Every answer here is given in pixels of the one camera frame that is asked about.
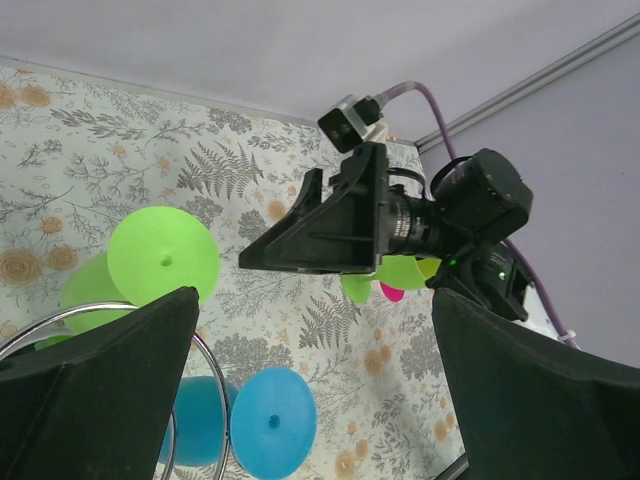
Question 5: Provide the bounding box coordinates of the green wine glass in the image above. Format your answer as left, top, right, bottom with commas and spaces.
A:
341, 255, 441, 304
34, 205, 222, 351

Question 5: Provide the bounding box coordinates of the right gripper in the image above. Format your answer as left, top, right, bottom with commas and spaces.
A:
238, 142, 445, 274

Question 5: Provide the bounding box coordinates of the right aluminium frame post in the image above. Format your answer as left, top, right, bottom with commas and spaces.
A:
414, 12, 640, 151

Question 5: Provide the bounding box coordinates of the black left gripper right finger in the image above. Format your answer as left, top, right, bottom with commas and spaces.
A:
432, 290, 639, 479

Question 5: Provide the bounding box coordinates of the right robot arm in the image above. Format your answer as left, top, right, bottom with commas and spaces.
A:
239, 142, 639, 479

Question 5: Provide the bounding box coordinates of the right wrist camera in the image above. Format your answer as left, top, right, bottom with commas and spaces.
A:
318, 94, 389, 154

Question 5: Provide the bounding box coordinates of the blue wine glass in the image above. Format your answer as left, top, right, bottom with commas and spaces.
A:
174, 367, 318, 479

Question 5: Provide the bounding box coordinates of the floral tablecloth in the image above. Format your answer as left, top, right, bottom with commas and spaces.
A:
1, 66, 464, 479

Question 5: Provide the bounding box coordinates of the chrome wine glass rack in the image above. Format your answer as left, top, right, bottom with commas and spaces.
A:
0, 300, 234, 480

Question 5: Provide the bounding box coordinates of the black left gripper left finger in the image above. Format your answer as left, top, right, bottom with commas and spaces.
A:
0, 286, 200, 480

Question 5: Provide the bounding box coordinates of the pink wine glass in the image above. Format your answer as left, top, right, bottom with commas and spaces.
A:
380, 282, 405, 302

